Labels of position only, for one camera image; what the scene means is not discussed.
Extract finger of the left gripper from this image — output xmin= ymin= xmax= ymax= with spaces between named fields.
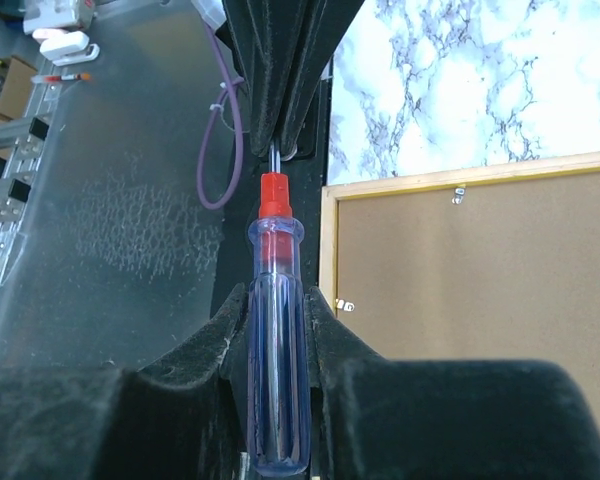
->
xmin=279 ymin=0 xmax=363 ymax=156
xmin=223 ymin=0 xmax=284 ymax=156

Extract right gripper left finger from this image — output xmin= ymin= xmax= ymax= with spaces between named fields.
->
xmin=0 ymin=285 xmax=247 ymax=479

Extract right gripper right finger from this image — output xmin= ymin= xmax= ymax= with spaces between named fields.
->
xmin=304 ymin=288 xmax=600 ymax=479

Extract yellow picture frame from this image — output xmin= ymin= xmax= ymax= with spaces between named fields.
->
xmin=318 ymin=148 xmax=600 ymax=371

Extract white device on bench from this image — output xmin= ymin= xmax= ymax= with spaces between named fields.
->
xmin=23 ymin=0 xmax=100 ymax=67

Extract cardboard boxes in background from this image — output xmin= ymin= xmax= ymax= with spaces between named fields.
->
xmin=0 ymin=55 xmax=37 ymax=121

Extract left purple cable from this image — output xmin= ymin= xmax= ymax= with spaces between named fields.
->
xmin=197 ymin=19 xmax=246 ymax=210

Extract aluminium extrusion rail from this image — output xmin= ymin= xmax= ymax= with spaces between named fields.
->
xmin=0 ymin=85 xmax=58 ymax=291

